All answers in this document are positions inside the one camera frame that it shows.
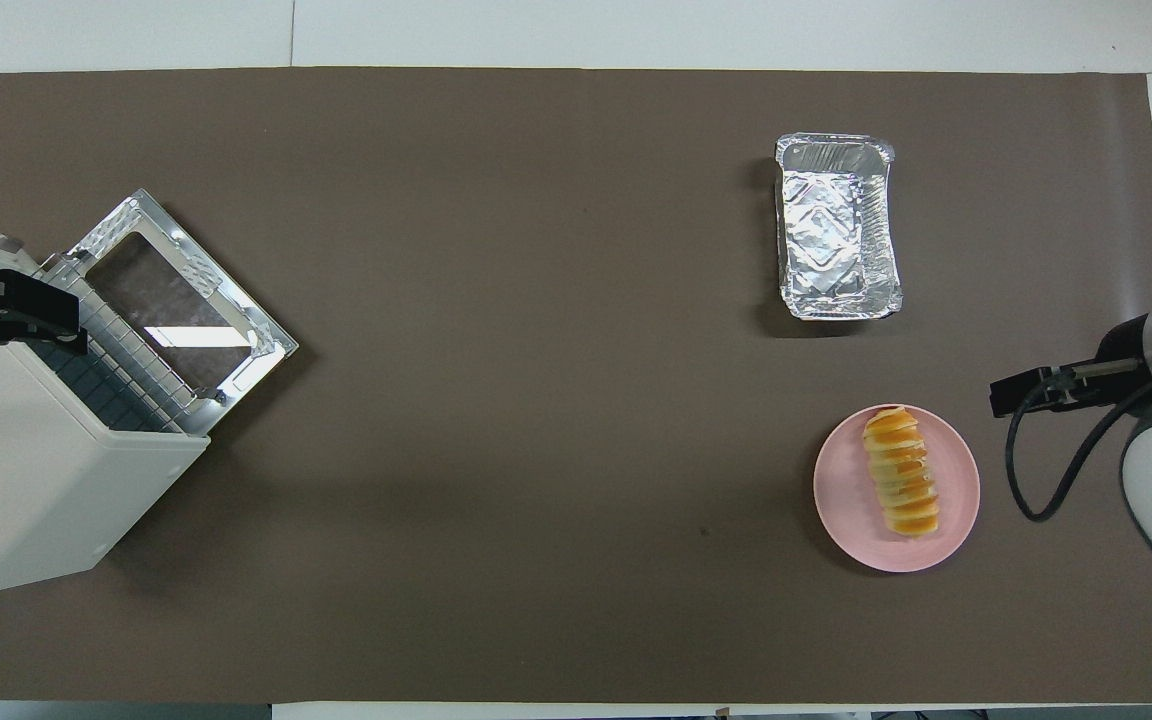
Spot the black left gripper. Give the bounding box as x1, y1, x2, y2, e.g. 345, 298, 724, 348
0, 270, 89, 379

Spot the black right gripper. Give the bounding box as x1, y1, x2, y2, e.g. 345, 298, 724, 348
989, 318, 1152, 419

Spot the glazed bread roll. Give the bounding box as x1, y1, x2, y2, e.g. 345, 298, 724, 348
862, 408, 941, 539

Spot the aluminium foil tray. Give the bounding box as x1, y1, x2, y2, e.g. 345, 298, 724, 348
774, 133, 905, 322

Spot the white toaster oven body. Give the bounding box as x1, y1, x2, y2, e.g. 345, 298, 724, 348
0, 210, 212, 599

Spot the glass oven door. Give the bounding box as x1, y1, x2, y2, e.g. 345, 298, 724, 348
66, 188, 300, 437

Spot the pink round plate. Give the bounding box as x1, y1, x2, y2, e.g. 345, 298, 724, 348
813, 404, 981, 574

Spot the brown table mat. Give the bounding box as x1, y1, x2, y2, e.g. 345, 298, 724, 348
0, 68, 1152, 706

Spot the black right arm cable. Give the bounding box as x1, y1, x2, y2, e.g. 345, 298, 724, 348
1004, 360, 1152, 523

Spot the oven wire rack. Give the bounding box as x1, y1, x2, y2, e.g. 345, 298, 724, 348
36, 255, 212, 436

